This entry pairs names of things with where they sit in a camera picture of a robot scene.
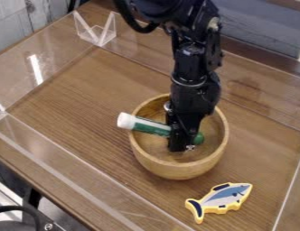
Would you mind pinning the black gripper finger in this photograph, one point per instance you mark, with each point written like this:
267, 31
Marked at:
169, 116
187, 135

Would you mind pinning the green white marker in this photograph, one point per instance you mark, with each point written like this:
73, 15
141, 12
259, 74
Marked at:
140, 124

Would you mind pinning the clear acrylic tray wall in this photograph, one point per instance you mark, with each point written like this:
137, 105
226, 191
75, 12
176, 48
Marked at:
92, 196

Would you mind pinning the yellow blue fish toy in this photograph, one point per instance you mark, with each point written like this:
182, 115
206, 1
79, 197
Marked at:
226, 197

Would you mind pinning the brown wooden bowl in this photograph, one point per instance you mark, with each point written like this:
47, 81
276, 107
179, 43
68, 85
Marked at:
190, 164

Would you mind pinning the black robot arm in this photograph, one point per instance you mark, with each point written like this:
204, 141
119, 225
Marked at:
191, 21

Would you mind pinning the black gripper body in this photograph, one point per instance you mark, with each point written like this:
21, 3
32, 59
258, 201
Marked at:
195, 96

